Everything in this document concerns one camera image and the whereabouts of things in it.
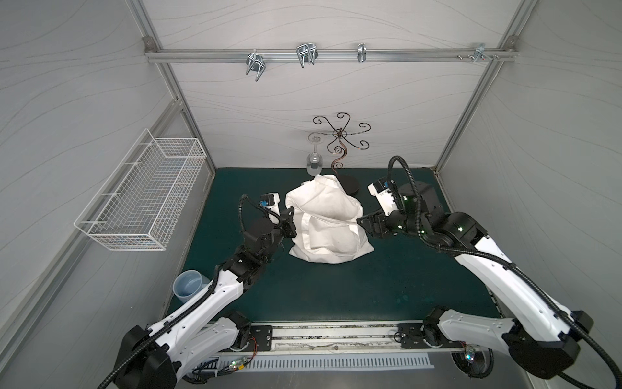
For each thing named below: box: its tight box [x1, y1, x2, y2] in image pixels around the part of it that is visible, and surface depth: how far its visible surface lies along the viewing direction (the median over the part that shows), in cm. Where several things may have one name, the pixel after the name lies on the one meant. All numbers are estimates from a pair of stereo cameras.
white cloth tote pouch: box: [285, 174, 375, 265], surface depth 80 cm
